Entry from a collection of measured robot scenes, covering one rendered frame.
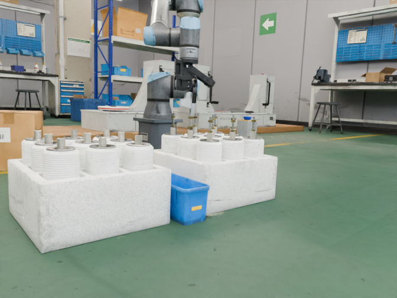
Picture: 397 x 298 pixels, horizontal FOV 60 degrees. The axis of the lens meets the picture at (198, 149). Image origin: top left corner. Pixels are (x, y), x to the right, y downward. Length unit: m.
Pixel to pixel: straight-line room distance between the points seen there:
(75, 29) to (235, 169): 6.66
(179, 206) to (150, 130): 0.65
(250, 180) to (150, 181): 0.45
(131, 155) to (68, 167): 0.20
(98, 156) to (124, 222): 0.21
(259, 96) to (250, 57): 2.79
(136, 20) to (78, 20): 1.50
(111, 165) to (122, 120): 2.29
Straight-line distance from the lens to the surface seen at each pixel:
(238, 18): 8.05
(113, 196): 1.00
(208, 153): 1.22
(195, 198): 1.11
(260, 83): 4.96
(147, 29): 1.44
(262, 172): 1.39
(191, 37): 1.33
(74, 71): 7.56
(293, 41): 7.08
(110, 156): 1.00
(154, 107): 1.70
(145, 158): 1.05
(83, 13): 7.81
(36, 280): 0.86
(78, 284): 0.82
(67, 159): 0.96
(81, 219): 0.98
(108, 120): 3.21
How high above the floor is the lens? 0.39
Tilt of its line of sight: 8 degrees down
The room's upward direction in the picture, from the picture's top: 2 degrees clockwise
